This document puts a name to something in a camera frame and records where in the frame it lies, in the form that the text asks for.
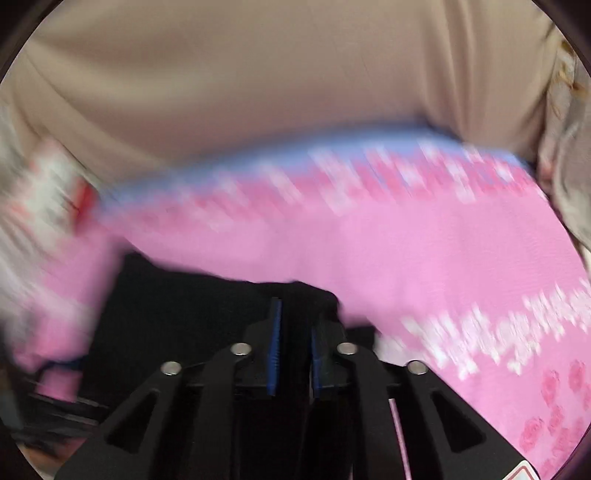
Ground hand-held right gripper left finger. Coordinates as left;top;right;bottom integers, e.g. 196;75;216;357
55;298;283;480

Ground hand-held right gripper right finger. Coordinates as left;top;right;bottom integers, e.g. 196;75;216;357
310;320;533;480

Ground black pants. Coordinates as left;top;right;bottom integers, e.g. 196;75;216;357
85;251;385;416

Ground pink rose bed sheet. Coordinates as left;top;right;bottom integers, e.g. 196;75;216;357
0;124;591;480

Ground cartoon face pillow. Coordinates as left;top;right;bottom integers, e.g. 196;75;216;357
0;136;100;278

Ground beige padded headboard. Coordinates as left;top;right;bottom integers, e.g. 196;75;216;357
0;0;568;185

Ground pale floral blanket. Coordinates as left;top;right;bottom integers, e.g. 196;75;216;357
536;37;591;264

